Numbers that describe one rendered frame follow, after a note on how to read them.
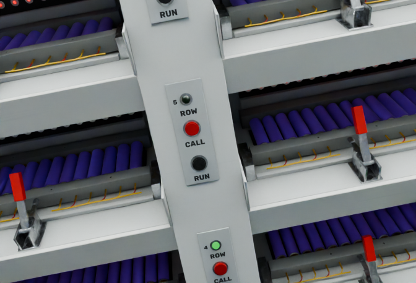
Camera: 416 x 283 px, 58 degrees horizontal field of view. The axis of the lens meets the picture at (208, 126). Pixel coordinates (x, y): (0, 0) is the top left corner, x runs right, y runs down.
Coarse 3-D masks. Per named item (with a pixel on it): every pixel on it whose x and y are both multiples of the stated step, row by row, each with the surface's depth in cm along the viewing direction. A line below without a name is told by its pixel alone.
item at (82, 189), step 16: (96, 176) 52; (112, 176) 51; (128, 176) 51; (144, 176) 51; (32, 192) 51; (48, 192) 51; (64, 192) 51; (80, 192) 51; (96, 192) 51; (112, 192) 52; (0, 208) 51; (16, 208) 51; (64, 208) 50
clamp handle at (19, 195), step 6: (12, 174) 46; (18, 174) 46; (12, 180) 46; (18, 180) 46; (12, 186) 46; (18, 186) 46; (12, 192) 46; (18, 192) 46; (24, 192) 47; (18, 198) 46; (24, 198) 46; (18, 204) 46; (24, 204) 46; (18, 210) 46; (24, 210) 46; (24, 216) 46; (24, 222) 46; (30, 222) 47; (24, 228) 46
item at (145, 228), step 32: (96, 128) 59; (128, 128) 60; (128, 192) 52; (160, 192) 49; (64, 224) 49; (96, 224) 48; (128, 224) 47; (160, 224) 46; (0, 256) 46; (32, 256) 46; (64, 256) 47; (96, 256) 47; (128, 256) 48
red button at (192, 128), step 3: (189, 123) 42; (192, 123) 42; (195, 123) 42; (186, 126) 42; (189, 126) 42; (192, 126) 42; (195, 126) 42; (198, 126) 42; (186, 129) 42; (189, 129) 42; (192, 129) 42; (195, 129) 42; (198, 129) 42; (186, 132) 42; (189, 132) 42; (192, 132) 42; (195, 132) 42; (189, 135) 42; (192, 135) 42
